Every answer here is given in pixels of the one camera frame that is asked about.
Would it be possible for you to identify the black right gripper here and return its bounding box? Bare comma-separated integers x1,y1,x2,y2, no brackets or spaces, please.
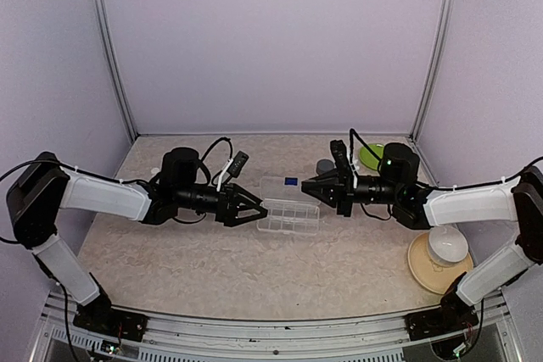
302,167,402,216

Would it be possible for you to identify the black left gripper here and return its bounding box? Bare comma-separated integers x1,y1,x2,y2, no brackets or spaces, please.
176,182,268,227

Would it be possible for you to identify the orange grey-capped pill bottle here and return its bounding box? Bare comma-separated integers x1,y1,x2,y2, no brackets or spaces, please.
316,159,335,175

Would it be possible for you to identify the clear plastic pill organizer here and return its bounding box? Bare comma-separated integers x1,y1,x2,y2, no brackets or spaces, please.
256,176,320,236

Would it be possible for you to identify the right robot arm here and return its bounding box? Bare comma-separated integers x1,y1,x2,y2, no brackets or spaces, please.
301,140,542,331

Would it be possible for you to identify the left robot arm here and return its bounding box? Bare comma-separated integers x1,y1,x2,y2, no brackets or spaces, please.
6,147,268,332

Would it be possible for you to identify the green plate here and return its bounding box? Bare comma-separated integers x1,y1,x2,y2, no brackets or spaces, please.
359,143,384,171

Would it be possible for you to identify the white bowl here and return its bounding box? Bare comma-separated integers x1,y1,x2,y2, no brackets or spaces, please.
427,226,468,267

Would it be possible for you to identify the beige plate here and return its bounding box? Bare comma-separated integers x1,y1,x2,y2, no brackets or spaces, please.
407,233,473,295

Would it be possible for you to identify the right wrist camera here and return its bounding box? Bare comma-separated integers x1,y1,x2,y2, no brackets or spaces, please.
330,140,355,182

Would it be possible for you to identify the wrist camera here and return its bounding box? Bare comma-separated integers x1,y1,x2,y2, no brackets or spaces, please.
330,140,355,182
216,151,249,192

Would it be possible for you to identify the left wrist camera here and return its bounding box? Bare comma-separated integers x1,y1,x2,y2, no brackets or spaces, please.
216,151,249,192

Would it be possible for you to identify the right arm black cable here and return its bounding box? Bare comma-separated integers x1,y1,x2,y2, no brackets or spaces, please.
360,203,394,223

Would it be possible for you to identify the right aluminium frame post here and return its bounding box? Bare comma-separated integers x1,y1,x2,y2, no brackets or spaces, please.
410,0,454,143

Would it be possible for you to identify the aluminium frame post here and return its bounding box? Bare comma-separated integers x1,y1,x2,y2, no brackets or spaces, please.
410,0,454,143
92,0,139,144

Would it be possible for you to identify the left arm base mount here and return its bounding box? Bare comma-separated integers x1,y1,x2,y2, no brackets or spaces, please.
73,298,148,343

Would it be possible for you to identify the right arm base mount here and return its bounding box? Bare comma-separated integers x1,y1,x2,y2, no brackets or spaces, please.
405,292,479,341

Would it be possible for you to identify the front aluminium rail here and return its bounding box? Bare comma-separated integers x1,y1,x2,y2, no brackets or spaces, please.
23,292,527,361

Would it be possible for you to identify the left aluminium frame post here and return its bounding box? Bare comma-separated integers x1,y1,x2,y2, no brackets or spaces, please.
92,0,139,144

